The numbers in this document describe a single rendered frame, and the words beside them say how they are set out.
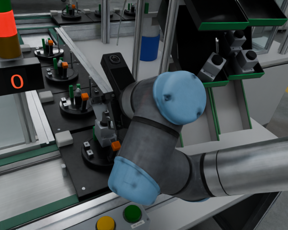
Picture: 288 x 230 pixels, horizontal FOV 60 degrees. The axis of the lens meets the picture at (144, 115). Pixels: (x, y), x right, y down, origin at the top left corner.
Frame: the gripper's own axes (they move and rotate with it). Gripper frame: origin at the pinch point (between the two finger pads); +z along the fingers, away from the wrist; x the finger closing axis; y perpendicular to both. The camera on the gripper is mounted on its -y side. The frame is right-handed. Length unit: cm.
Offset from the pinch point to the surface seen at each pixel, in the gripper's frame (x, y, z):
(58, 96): -5.1, -4.1, 39.8
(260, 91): 149, 20, 71
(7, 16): -17.7, -20.5, -3.4
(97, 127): -2.2, 7.6, 4.8
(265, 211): 69, 67, 16
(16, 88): -19.3, -6.5, 5.9
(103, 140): -2.0, 11.5, 3.4
